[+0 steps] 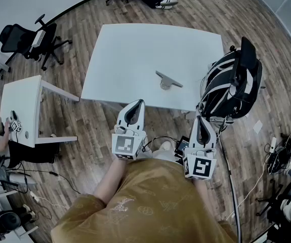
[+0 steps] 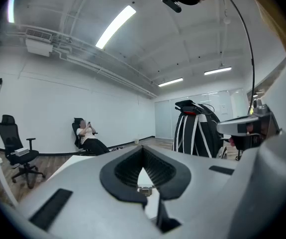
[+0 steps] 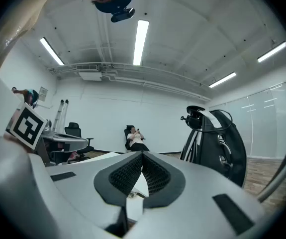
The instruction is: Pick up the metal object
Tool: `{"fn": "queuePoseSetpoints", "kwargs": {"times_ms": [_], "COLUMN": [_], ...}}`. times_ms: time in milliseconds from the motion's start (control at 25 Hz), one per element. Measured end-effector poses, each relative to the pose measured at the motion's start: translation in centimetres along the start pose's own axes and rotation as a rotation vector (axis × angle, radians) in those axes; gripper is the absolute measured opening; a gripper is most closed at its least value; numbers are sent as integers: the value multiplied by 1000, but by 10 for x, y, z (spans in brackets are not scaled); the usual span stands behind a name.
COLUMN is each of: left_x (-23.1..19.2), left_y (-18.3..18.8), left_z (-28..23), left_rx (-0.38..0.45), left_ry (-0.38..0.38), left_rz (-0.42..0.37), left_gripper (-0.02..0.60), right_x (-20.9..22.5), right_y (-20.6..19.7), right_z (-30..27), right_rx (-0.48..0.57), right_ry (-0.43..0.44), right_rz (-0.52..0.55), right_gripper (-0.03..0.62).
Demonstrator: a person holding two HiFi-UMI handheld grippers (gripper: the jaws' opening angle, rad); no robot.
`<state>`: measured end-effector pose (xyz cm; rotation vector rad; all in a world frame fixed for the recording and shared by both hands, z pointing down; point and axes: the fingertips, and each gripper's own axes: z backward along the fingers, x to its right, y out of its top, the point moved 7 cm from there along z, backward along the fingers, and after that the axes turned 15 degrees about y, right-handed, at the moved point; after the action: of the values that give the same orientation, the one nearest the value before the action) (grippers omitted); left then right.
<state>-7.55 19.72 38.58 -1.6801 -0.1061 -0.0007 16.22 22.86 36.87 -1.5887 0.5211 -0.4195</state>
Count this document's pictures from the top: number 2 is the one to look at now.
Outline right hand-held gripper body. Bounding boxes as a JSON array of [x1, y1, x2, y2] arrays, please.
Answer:
[[232, 104, 282, 152]]

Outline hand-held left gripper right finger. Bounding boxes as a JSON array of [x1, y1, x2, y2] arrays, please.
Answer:
[[142, 145, 238, 223]]

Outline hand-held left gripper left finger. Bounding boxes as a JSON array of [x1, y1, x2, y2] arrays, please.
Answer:
[[15, 145, 161, 238]]

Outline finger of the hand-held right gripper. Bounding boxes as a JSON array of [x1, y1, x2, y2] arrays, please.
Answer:
[[216, 115, 261, 136]]

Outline person's right forearm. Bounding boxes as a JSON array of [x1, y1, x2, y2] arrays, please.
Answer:
[[261, 46, 286, 134]]

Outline black and white backpack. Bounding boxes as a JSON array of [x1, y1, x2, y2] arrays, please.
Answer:
[[172, 99, 224, 158]]

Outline long ceiling light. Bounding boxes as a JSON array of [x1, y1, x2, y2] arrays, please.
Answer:
[[158, 77, 184, 88], [204, 66, 232, 76], [95, 5, 137, 50], [7, 0, 18, 24]]

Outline black reclining office chair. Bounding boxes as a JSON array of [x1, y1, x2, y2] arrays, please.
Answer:
[[72, 118, 99, 156]]

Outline white box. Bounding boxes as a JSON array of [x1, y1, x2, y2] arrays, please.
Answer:
[[14, 147, 30, 156]]

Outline person's mustard shirt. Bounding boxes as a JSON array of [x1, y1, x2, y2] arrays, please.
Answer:
[[243, 0, 286, 58]]

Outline white ceiling pipes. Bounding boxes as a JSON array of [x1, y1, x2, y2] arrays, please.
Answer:
[[0, 23, 158, 99]]

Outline white air conditioner unit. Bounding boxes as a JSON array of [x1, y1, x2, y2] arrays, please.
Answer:
[[25, 28, 54, 57]]

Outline black cable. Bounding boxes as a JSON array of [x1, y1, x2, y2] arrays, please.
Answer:
[[221, 0, 256, 116]]

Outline black head camera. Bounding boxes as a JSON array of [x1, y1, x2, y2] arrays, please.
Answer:
[[161, 0, 183, 13]]

